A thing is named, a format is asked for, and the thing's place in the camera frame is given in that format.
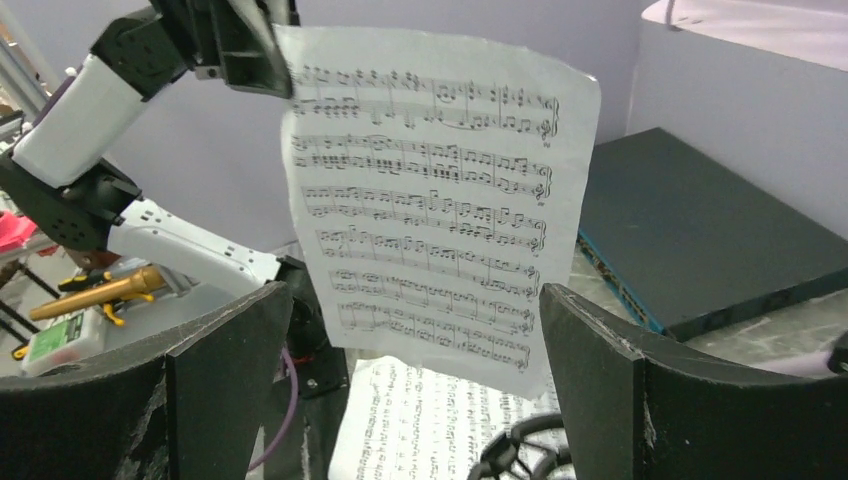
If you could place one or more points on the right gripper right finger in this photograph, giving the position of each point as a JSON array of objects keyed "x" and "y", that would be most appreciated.
[{"x": 639, "y": 405}]

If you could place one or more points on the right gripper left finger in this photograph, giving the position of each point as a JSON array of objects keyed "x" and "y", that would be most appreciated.
[{"x": 185, "y": 403}]

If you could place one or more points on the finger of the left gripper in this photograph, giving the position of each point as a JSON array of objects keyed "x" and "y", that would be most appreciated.
[{"x": 233, "y": 41}]

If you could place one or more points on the black microphone tripod with shockmount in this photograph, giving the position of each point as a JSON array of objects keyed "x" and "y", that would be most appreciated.
[{"x": 516, "y": 453}]

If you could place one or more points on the sheet music page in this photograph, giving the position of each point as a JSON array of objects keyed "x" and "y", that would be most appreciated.
[
  {"x": 436, "y": 184},
  {"x": 403, "y": 422}
]

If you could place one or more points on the lilac perforated music stand desk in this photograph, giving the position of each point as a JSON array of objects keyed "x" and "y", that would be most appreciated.
[{"x": 761, "y": 86}]

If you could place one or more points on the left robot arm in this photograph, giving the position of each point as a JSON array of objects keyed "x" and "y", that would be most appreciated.
[{"x": 59, "y": 177}]

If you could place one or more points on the gold cylinder tool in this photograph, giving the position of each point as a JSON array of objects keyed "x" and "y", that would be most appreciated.
[{"x": 140, "y": 284}]

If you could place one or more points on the green label white box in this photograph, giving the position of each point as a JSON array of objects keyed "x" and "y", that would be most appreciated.
[{"x": 79, "y": 336}]

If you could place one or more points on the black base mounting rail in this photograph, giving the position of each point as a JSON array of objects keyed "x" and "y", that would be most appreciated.
[{"x": 306, "y": 448}]

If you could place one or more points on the dark network switch box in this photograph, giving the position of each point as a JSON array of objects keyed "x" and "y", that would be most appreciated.
[{"x": 689, "y": 247}]

